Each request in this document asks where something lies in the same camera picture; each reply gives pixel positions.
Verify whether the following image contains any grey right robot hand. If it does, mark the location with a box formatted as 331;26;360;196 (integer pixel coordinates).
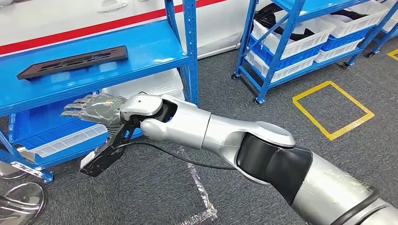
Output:
61;94;128;135

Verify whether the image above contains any long black plastic car part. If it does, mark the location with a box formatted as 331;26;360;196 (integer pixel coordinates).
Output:
16;45;129;81

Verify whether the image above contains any blue metal shelf rack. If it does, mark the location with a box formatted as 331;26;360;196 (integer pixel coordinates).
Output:
367;18;398;58
231;0;398;105
0;0;199;184

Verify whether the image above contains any black car trim part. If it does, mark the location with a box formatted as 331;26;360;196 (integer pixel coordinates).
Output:
255;3;314;41
329;9;367;21

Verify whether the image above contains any blue plastic crate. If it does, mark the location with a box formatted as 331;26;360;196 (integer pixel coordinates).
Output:
8;96;144;165
320;26;374;52
248;34;324;70

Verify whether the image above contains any white car with red stripe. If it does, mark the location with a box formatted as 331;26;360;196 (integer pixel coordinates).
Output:
0;0;274;60

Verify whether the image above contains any clear floor tape strip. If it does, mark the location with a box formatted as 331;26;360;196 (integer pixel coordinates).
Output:
178;146;218;225

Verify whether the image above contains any yellow floor tape square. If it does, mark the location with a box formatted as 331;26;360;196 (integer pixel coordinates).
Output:
292;81;375;141

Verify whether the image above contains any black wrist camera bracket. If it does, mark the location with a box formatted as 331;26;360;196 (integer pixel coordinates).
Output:
80;122;138;178

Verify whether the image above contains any black camera cable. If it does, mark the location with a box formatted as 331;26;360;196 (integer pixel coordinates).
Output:
113;142;237;171

